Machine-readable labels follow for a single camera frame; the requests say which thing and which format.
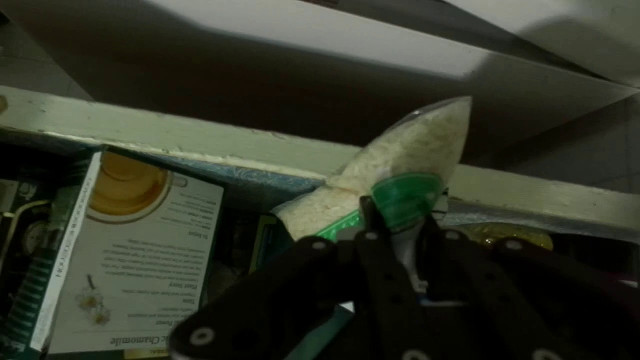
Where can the gold jar lid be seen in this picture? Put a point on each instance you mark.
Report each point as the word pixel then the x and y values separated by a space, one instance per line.
pixel 510 235

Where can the cream kitchen wall cabinet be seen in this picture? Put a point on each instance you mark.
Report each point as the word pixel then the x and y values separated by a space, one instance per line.
pixel 201 143

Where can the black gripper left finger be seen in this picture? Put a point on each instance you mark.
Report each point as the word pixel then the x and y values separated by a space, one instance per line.
pixel 281 301

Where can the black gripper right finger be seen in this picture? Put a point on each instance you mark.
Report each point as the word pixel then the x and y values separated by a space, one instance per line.
pixel 533 307

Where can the white zip bag green stripe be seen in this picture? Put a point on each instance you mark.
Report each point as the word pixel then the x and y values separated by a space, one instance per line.
pixel 412 153

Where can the green and white tea box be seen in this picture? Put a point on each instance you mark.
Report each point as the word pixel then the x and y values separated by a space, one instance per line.
pixel 147 267

